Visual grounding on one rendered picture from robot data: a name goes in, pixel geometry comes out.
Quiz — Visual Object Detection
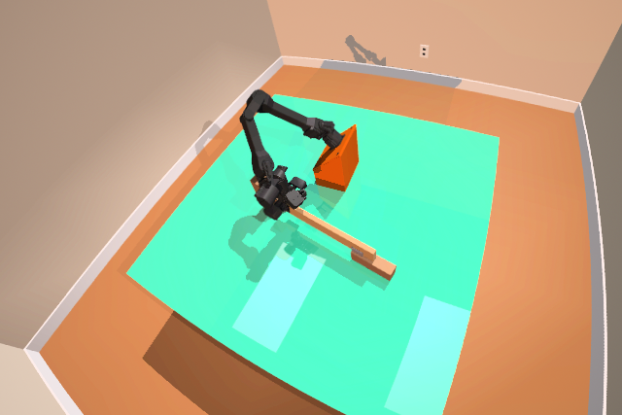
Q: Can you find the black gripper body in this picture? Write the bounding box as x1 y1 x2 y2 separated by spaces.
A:
262 176 307 221

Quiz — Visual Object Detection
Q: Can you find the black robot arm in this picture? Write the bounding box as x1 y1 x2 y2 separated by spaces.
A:
239 89 345 210

